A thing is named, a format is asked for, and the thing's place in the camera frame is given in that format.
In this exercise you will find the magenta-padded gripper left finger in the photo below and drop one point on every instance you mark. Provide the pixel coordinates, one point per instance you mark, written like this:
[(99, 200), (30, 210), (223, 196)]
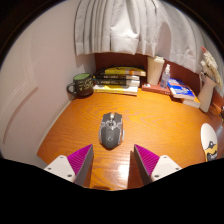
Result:
[(61, 166)]

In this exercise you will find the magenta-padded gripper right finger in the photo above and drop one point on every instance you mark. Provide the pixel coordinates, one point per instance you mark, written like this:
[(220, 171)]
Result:
[(163, 166)]

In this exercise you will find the grey computer mouse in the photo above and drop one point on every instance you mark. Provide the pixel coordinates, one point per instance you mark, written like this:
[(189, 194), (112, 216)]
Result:
[(111, 133)]

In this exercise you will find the round white mouse pad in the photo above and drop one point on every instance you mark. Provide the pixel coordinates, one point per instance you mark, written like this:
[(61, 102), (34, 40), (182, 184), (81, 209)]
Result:
[(208, 136)]

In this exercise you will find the orange book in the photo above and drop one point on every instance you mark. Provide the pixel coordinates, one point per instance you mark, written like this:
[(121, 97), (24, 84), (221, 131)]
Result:
[(192, 102)]

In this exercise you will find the blue book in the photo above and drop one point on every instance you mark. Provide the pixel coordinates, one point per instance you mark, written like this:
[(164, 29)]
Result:
[(180, 90)]

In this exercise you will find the red book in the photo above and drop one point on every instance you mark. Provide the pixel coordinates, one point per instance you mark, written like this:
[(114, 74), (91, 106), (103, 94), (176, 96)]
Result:
[(153, 88)]

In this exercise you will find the white ceramic vase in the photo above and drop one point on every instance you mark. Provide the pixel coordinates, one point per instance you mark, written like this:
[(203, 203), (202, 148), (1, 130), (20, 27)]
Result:
[(206, 95)]

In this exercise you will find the dark mug with green inside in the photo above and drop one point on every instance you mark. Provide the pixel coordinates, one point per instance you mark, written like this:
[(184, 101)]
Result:
[(83, 86)]

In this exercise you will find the clear spray bottle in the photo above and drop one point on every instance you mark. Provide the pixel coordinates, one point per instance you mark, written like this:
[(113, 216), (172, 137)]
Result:
[(165, 79)]

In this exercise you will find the yellow and white book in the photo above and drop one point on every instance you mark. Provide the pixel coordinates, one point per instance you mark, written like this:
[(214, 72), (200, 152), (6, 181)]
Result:
[(115, 89)]

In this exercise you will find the cream tumbler with lid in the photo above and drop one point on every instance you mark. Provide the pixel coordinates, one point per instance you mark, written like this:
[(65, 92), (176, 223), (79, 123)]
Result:
[(155, 71)]

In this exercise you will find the yellow and black book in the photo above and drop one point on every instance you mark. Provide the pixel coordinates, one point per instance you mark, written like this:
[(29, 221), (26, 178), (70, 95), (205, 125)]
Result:
[(123, 71)]

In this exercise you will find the white flower bouquet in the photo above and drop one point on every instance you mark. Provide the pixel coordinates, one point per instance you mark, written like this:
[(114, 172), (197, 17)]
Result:
[(210, 66)]

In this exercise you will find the white curtain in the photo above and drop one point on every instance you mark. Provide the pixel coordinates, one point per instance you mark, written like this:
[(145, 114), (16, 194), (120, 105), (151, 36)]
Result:
[(133, 26)]

